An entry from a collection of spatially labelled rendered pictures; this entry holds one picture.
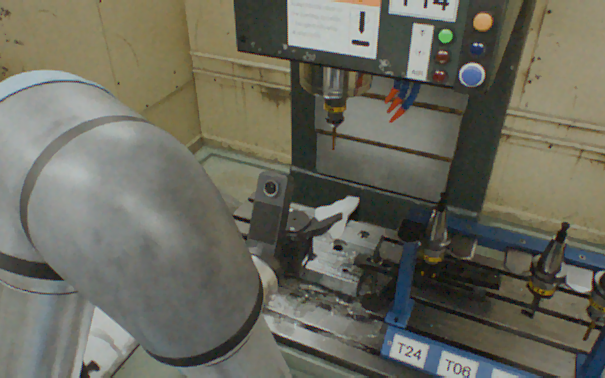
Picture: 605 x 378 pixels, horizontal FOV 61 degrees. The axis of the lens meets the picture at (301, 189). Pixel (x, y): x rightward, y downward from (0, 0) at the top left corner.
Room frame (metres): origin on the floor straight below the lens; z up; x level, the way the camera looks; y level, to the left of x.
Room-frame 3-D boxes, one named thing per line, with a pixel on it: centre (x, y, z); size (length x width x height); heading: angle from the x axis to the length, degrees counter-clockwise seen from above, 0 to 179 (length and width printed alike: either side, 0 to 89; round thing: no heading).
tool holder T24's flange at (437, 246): (0.80, -0.28, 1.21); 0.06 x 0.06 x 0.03
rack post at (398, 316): (0.88, -0.25, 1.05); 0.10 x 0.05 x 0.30; 155
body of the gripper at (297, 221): (0.54, 0.04, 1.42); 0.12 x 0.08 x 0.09; 155
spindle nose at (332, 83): (1.03, -0.07, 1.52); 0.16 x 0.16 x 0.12
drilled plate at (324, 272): (1.06, -0.05, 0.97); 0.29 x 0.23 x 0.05; 65
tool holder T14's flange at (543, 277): (0.71, -0.48, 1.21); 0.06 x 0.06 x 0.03
